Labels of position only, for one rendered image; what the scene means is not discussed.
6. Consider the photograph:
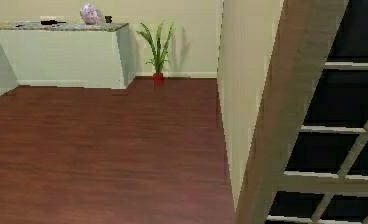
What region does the white kitchen counter cabinet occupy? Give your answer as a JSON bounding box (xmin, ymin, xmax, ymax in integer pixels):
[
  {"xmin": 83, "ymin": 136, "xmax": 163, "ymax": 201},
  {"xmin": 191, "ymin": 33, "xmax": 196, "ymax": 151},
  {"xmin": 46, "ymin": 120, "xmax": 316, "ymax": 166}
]
[{"xmin": 0, "ymin": 21, "xmax": 137, "ymax": 100}]

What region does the pale pink figure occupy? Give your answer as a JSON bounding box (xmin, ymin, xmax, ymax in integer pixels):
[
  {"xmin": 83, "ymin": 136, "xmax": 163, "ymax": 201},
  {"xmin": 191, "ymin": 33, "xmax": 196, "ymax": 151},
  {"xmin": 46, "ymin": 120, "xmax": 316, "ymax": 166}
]
[{"xmin": 79, "ymin": 3, "xmax": 102, "ymax": 26}]

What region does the green plant in red pot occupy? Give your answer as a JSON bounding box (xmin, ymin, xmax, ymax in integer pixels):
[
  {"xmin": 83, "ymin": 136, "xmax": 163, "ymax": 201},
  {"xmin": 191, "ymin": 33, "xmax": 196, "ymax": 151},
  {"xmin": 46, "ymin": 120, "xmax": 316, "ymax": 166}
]
[{"xmin": 135, "ymin": 20, "xmax": 176, "ymax": 88}]

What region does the beige wooden shelf unit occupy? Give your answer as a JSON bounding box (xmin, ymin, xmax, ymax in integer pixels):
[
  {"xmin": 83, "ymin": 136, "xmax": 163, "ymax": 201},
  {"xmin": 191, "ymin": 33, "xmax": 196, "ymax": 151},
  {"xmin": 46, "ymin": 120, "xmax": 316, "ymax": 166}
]
[{"xmin": 234, "ymin": 0, "xmax": 368, "ymax": 224}]

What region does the black flat object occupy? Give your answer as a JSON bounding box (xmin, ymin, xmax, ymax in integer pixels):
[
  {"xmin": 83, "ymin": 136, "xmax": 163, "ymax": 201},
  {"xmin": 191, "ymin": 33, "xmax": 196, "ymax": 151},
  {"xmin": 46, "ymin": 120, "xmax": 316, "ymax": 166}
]
[{"xmin": 40, "ymin": 19, "xmax": 67, "ymax": 27}]

